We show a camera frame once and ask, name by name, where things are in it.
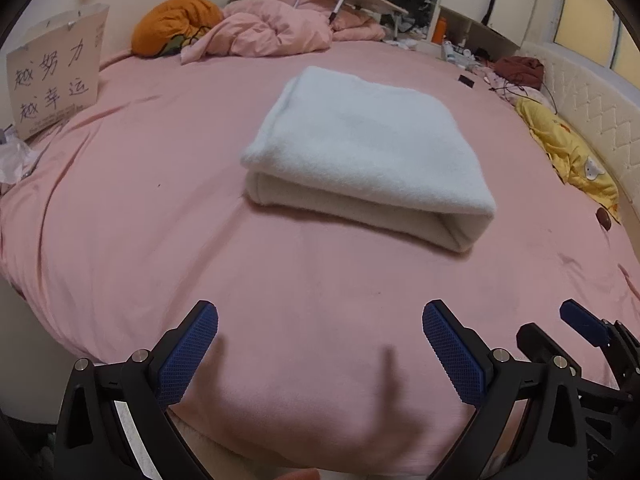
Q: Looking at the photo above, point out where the white open shelf cabinet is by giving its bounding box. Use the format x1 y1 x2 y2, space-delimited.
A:
427 5 523 61

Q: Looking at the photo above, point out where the black cable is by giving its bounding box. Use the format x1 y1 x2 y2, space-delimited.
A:
490 77 556 111

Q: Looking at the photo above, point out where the yellow lit window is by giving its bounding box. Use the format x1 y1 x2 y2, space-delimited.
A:
552 0 640 76

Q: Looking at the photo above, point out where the orange pumpkin pillow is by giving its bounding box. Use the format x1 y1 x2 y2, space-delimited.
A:
131 0 224 58

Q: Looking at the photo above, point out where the pink duvet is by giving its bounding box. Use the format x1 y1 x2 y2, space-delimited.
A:
180 0 386 65

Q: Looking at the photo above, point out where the white fluffy cardigan sweater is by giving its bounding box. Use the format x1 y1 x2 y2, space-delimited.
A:
240 65 497 255

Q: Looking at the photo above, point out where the bed with pink sheet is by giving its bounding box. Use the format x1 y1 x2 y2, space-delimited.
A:
0 40 640 476

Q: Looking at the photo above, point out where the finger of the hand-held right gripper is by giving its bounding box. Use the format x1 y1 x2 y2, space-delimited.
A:
516 322 632 407
559 299 640 397

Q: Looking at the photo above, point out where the dark red cloth bag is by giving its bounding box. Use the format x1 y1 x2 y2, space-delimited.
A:
494 56 545 90

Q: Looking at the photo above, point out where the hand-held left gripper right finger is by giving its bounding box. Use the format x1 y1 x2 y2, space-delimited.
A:
421 299 590 480

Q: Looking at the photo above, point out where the white tufted headboard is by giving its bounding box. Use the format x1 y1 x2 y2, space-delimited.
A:
520 40 640 221

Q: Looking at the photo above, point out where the clear plastic bag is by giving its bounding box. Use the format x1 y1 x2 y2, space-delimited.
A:
0 127 38 186

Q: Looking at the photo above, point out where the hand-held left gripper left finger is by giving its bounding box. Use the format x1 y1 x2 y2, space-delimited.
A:
54 300 221 480

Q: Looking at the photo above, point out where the white handwritten paper bag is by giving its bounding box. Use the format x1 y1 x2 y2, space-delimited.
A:
6 4 111 141

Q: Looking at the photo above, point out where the yellow cartoon pillow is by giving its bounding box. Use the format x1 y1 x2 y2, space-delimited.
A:
515 96 621 221

